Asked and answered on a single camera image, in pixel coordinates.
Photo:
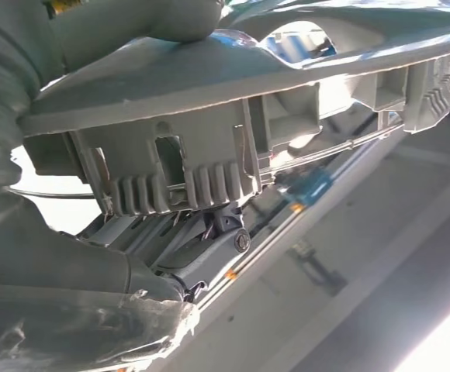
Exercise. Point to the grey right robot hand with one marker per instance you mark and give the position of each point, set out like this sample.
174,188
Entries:
54,308

